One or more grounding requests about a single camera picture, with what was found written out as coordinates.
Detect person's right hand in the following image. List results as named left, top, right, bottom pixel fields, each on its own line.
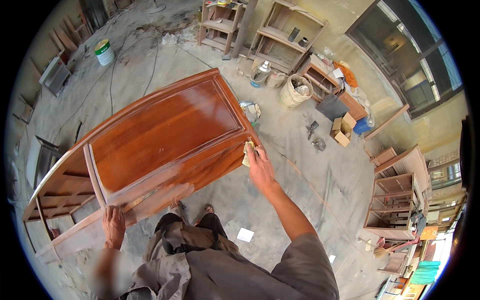
left=245, top=142, right=280, bottom=197

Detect person's left hand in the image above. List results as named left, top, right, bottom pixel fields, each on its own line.
left=101, top=205, right=127, bottom=250

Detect yellow sandpaper piece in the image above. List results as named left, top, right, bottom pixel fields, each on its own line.
left=241, top=140, right=256, bottom=168

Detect large brown wooden cabinet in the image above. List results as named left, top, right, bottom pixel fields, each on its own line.
left=22, top=68, right=264, bottom=268

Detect black power tool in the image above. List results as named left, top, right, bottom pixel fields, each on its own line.
left=305, top=120, right=320, bottom=141

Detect woven basket with rubbish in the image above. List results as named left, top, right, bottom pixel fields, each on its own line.
left=277, top=73, right=314, bottom=110

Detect person's legs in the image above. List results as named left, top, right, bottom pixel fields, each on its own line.
left=154, top=202, right=229, bottom=256

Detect white paper sheet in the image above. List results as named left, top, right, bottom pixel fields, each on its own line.
left=236, top=227, right=255, bottom=243

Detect dark grey panel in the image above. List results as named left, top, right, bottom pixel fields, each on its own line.
left=315, top=94, right=350, bottom=122

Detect open cardboard box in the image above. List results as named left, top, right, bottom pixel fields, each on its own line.
left=329, top=112, right=357, bottom=148

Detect low wooden table with clutter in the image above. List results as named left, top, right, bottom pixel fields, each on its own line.
left=298, top=52, right=372, bottom=121

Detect blue plastic container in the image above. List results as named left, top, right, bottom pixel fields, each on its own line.
left=352, top=116, right=373, bottom=136

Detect tall unfinished wooden shelf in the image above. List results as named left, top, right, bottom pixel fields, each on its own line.
left=247, top=0, right=329, bottom=75

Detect person's body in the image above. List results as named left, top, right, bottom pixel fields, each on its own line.
left=90, top=221, right=340, bottom=300

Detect small unfinished wooden shelf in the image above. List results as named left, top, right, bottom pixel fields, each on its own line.
left=197, top=0, right=248, bottom=56

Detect long wooden plank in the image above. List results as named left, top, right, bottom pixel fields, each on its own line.
left=363, top=103, right=410, bottom=142

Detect white cabinet carcass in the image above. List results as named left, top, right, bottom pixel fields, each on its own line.
left=38, top=56, right=72, bottom=98

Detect stack of unfinished wooden cabinets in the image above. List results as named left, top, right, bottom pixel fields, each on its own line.
left=362, top=144, right=432, bottom=241

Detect white and green paint bucket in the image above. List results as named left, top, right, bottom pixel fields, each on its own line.
left=93, top=39, right=116, bottom=67

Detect straw broom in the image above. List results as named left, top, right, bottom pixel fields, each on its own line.
left=356, top=236, right=421, bottom=259

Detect fan base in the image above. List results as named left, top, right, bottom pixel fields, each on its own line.
left=146, top=0, right=167, bottom=15

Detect dark framed window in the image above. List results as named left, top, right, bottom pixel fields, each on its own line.
left=345, top=0, right=464, bottom=120

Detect heap of wooden boards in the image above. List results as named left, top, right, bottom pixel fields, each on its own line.
left=48, top=13, right=94, bottom=57

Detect teal cloth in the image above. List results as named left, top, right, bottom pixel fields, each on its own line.
left=409, top=260, right=442, bottom=286

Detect grey wooden frame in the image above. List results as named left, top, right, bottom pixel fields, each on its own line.
left=25, top=135, right=62, bottom=190

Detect black floor cable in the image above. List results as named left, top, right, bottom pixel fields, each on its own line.
left=52, top=35, right=160, bottom=145

